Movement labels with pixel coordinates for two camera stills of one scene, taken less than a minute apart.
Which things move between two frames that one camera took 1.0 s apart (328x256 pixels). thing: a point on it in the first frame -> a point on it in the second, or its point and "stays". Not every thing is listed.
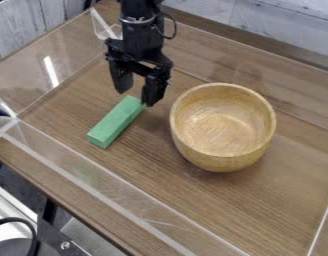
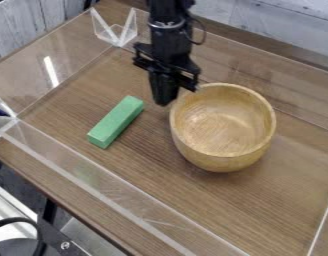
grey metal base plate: [89, 240] stays
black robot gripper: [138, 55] -> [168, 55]
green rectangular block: [111, 125] stays
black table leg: [51, 210] stays
